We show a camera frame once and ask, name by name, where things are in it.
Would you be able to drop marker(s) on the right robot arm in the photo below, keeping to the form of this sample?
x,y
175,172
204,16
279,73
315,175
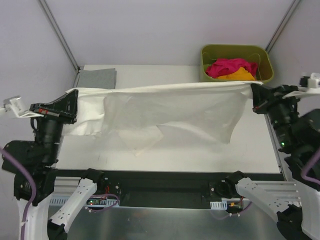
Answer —
x,y
299,138

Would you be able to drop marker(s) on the cream white t shirt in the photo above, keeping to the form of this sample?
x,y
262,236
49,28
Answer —
x,y
136,114

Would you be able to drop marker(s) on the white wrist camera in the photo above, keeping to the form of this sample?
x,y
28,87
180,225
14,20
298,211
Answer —
x,y
310,84
13,104

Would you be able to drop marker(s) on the folded grey t shirt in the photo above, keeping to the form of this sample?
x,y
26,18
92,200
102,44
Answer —
x,y
100,79

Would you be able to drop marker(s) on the magenta pink t shirt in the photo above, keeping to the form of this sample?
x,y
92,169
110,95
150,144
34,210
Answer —
x,y
224,66

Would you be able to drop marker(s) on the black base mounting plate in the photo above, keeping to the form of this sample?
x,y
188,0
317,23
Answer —
x,y
154,189

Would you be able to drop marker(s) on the white cable duct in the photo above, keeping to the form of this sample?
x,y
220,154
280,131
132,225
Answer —
x,y
59,201
227,205

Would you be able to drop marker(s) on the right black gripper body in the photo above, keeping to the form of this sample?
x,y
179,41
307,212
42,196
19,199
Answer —
x,y
275,100

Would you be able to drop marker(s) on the right white cable duct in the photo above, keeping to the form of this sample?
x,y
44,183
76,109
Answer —
x,y
227,205

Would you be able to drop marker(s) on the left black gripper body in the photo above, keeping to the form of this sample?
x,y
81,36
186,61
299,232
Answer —
x,y
53,114

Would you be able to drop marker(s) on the orange t shirt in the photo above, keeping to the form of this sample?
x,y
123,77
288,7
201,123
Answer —
x,y
240,75

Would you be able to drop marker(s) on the olive green plastic bin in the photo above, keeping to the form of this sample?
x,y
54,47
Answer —
x,y
211,52

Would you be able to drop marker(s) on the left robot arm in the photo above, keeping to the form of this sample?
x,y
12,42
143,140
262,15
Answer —
x,y
32,162

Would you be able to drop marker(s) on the aluminium frame rail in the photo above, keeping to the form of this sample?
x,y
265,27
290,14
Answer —
x,y
285,190

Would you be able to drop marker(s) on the left white cable duct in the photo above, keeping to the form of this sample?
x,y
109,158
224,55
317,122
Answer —
x,y
59,201

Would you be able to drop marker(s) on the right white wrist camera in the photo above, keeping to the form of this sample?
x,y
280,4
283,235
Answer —
x,y
310,84

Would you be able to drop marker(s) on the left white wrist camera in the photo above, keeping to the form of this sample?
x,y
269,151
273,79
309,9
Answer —
x,y
13,104

